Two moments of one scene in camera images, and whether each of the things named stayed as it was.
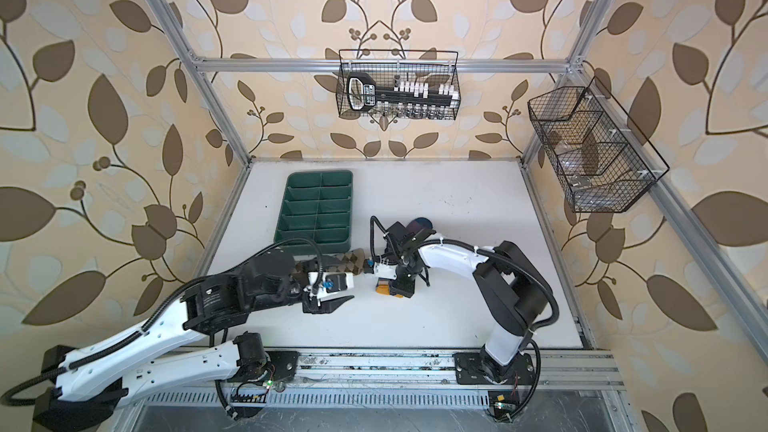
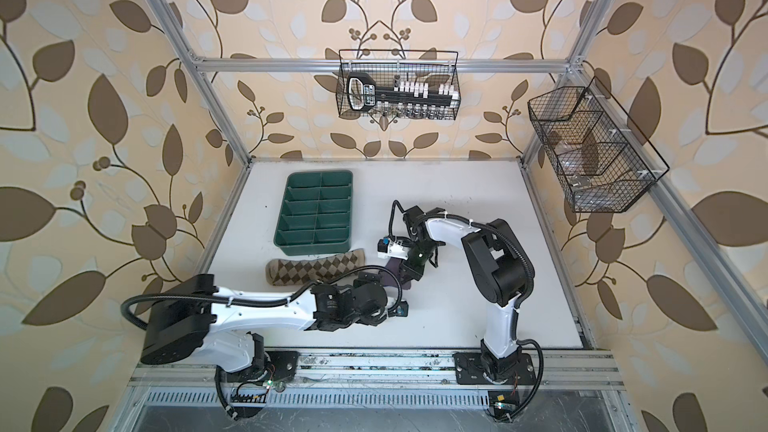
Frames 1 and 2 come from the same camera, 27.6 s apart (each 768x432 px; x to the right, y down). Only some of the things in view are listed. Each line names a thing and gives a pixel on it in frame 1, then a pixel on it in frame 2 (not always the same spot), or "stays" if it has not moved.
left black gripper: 316,309 to 369,276
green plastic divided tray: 317,205 stays
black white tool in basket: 362,92 stays
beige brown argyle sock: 351,262 stays
